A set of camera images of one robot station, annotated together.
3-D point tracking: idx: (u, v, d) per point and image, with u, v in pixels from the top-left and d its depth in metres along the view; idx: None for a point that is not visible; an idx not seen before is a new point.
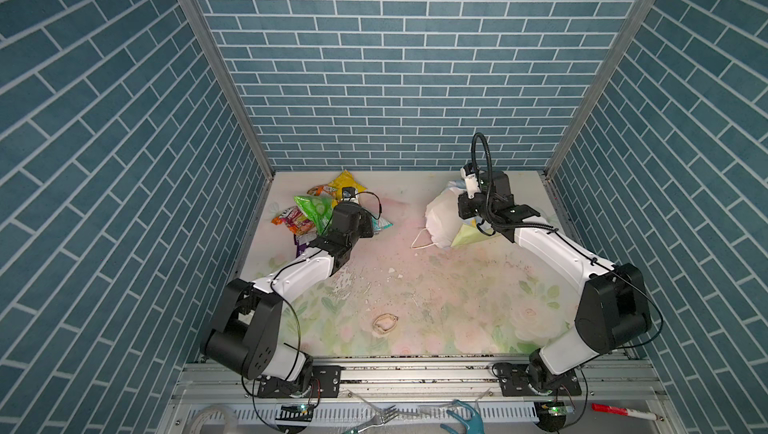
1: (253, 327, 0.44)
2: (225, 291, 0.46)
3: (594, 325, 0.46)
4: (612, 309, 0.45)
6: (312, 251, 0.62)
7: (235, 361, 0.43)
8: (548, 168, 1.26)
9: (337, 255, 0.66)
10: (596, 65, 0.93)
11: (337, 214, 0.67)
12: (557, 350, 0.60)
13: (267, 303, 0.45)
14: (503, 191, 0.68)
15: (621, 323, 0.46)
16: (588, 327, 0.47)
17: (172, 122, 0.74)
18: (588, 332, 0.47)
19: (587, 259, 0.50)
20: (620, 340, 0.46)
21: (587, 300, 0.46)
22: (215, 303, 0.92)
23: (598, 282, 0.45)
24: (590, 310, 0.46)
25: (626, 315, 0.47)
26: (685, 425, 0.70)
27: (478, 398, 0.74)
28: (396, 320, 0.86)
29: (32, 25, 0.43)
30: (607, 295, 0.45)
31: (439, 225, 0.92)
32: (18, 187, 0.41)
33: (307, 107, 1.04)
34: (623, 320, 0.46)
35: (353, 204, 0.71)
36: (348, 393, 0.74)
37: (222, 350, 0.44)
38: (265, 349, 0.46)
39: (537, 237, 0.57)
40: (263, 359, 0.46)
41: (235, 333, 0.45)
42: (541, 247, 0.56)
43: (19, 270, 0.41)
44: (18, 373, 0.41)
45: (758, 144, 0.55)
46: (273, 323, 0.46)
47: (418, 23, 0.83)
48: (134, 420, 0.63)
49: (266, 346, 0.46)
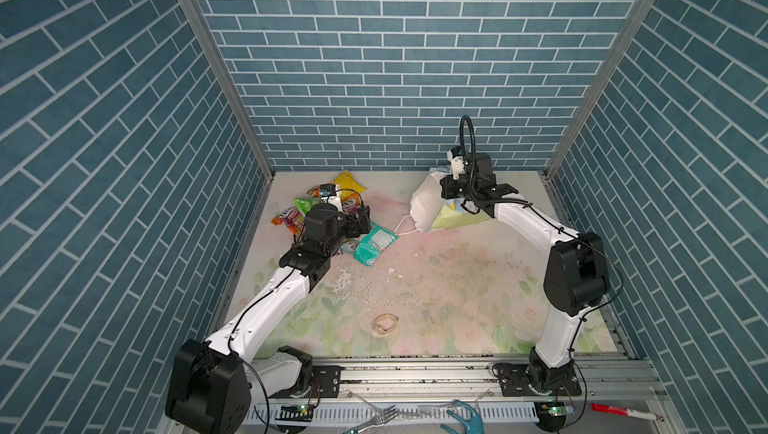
1: (214, 392, 0.39)
2: (178, 355, 0.40)
3: (559, 288, 0.51)
4: (574, 271, 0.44)
6: (282, 272, 0.55)
7: (204, 423, 0.40)
8: (548, 168, 1.26)
9: (315, 268, 0.59)
10: (596, 65, 0.93)
11: (309, 221, 0.59)
12: (550, 343, 0.62)
13: (227, 368, 0.40)
14: (486, 171, 0.73)
15: (582, 285, 0.52)
16: (555, 291, 0.52)
17: (172, 122, 0.74)
18: (555, 295, 0.53)
19: (555, 228, 0.55)
20: (582, 300, 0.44)
21: (552, 264, 0.51)
22: (215, 303, 0.92)
23: (563, 247, 0.50)
24: (554, 271, 0.51)
25: (589, 278, 0.52)
26: (685, 425, 0.70)
27: (478, 398, 0.74)
28: (396, 320, 0.86)
29: (33, 25, 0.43)
30: (570, 258, 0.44)
31: (421, 211, 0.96)
32: (18, 187, 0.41)
33: (307, 107, 1.04)
34: (585, 282, 0.52)
35: (329, 208, 0.62)
36: (348, 393, 0.74)
37: (190, 412, 0.41)
38: (237, 408, 0.43)
39: (513, 211, 0.62)
40: (238, 416, 0.44)
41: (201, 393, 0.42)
42: (517, 220, 0.61)
43: (19, 270, 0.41)
44: (18, 373, 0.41)
45: (758, 144, 0.55)
46: (239, 384, 0.42)
47: (418, 24, 0.83)
48: (134, 420, 0.63)
49: (239, 403, 0.43)
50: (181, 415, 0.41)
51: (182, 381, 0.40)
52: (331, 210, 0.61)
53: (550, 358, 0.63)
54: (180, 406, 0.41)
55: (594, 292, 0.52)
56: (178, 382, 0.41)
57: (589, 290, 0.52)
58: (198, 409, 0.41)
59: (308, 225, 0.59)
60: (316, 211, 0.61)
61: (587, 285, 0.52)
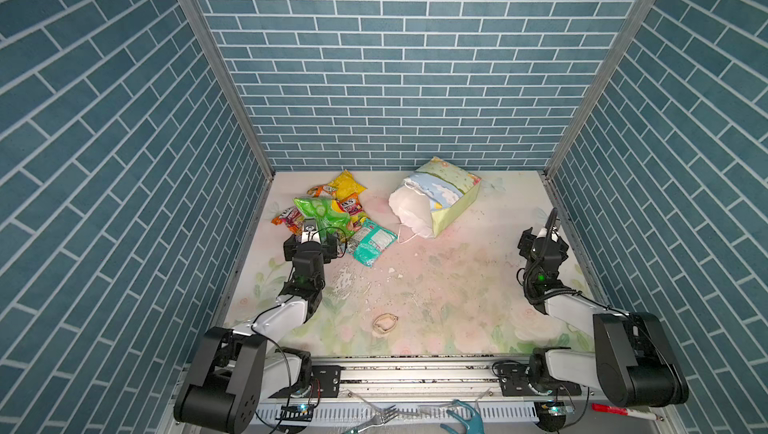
1: (237, 374, 0.42)
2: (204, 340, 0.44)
3: (611, 371, 0.43)
4: (622, 343, 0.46)
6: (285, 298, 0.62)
7: (218, 415, 0.40)
8: (549, 168, 1.26)
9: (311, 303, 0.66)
10: (596, 65, 0.93)
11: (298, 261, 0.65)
12: (565, 364, 0.59)
13: (251, 343, 0.44)
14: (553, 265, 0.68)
15: (644, 379, 0.42)
16: (609, 377, 0.43)
17: (172, 123, 0.74)
18: (610, 380, 0.43)
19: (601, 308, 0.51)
20: (642, 395, 0.42)
21: (601, 340, 0.45)
22: (215, 303, 0.92)
23: (606, 318, 0.46)
24: (605, 351, 0.44)
25: (656, 375, 0.42)
26: (685, 424, 0.70)
27: (478, 398, 0.74)
28: (396, 319, 0.86)
29: (33, 25, 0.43)
30: (614, 329, 0.45)
31: (412, 217, 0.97)
32: (18, 188, 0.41)
33: (307, 107, 1.04)
34: (648, 378, 0.42)
35: (311, 245, 0.69)
36: (348, 393, 0.74)
37: (203, 407, 0.41)
38: (249, 399, 0.43)
39: (561, 301, 0.60)
40: (248, 411, 0.44)
41: (214, 389, 0.42)
42: (566, 315, 0.58)
43: (18, 271, 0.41)
44: (17, 373, 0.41)
45: (758, 144, 0.55)
46: (258, 367, 0.45)
47: (418, 23, 0.83)
48: (134, 421, 0.63)
49: (251, 394, 0.44)
50: (191, 414, 0.41)
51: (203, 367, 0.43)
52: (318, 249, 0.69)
53: (554, 365, 0.62)
54: (189, 403, 0.41)
55: (660, 393, 0.42)
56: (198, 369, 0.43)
57: (654, 386, 0.42)
58: (211, 403, 0.41)
59: (298, 264, 0.65)
60: (301, 250, 0.67)
61: (650, 379, 0.42)
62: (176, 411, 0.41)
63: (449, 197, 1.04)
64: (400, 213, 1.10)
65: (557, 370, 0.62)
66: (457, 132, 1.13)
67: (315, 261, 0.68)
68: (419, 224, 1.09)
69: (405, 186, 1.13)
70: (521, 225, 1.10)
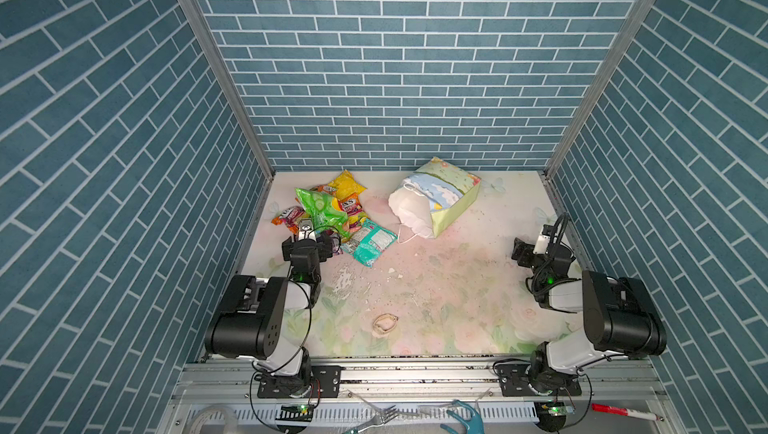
1: (266, 303, 0.48)
2: (233, 283, 0.51)
3: (595, 316, 0.47)
4: (605, 290, 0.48)
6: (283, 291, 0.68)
7: (247, 341, 0.45)
8: (548, 168, 1.26)
9: (311, 294, 0.72)
10: (596, 66, 0.93)
11: (295, 257, 0.71)
12: (562, 352, 0.60)
13: (274, 281, 0.51)
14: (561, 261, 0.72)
15: (623, 322, 0.46)
16: (591, 323, 0.48)
17: (172, 122, 0.74)
18: (591, 326, 0.47)
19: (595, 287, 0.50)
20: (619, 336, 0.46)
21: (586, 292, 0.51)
22: (215, 303, 0.92)
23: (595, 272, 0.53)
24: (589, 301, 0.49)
25: (636, 322, 0.46)
26: (685, 425, 0.70)
27: (478, 398, 0.74)
28: (396, 319, 0.86)
29: (32, 25, 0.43)
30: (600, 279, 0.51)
31: (411, 217, 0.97)
32: (18, 188, 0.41)
33: (307, 107, 1.04)
34: (628, 323, 0.46)
35: (309, 239, 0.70)
36: (348, 393, 0.74)
37: (230, 338, 0.45)
38: (273, 327, 0.48)
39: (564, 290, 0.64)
40: (271, 342, 0.48)
41: (238, 324, 0.46)
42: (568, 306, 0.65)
43: (19, 270, 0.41)
44: (17, 373, 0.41)
45: (758, 144, 0.55)
46: (281, 301, 0.51)
47: (418, 24, 0.83)
48: (134, 420, 0.63)
49: (274, 325, 0.49)
50: (221, 344, 0.45)
51: (232, 302, 0.48)
52: (314, 243, 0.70)
53: (553, 360, 0.63)
54: (219, 336, 0.45)
55: (636, 339, 0.45)
56: (227, 305, 0.48)
57: (631, 330, 0.46)
58: (238, 333, 0.45)
59: (295, 260, 0.71)
60: (297, 246, 0.73)
61: (628, 322, 0.46)
62: (207, 344, 0.45)
63: (449, 197, 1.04)
64: (400, 213, 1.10)
65: (557, 360, 0.62)
66: (457, 131, 1.11)
67: (311, 255, 0.74)
68: (418, 225, 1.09)
69: (405, 187, 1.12)
70: (521, 225, 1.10)
